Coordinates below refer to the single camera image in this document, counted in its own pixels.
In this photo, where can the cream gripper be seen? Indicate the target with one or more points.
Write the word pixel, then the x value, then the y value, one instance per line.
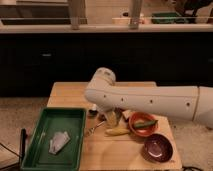
pixel 111 118

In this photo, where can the grey towel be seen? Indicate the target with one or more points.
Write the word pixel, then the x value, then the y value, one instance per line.
pixel 59 140

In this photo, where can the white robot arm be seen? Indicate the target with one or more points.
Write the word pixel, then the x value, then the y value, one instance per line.
pixel 194 103

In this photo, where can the yellow banana toy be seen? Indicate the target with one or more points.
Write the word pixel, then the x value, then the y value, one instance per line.
pixel 117 132

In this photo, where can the orange bowl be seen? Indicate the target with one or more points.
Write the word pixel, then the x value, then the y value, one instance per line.
pixel 142 117

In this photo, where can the metal fork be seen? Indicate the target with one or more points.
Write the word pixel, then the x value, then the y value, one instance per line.
pixel 91 130

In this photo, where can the green pepper toy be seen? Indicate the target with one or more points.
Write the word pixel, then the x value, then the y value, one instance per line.
pixel 143 125

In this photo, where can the dark purple bowl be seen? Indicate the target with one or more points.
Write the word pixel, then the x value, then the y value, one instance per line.
pixel 158 148

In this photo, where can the green plastic tray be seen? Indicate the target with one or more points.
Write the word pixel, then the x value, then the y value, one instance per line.
pixel 52 120

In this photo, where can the black pole stand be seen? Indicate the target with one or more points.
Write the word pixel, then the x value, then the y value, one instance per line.
pixel 23 137

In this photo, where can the green bin background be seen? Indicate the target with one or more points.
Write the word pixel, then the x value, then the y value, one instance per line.
pixel 168 18

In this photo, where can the white handled spoon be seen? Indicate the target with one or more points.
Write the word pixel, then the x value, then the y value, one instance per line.
pixel 93 110

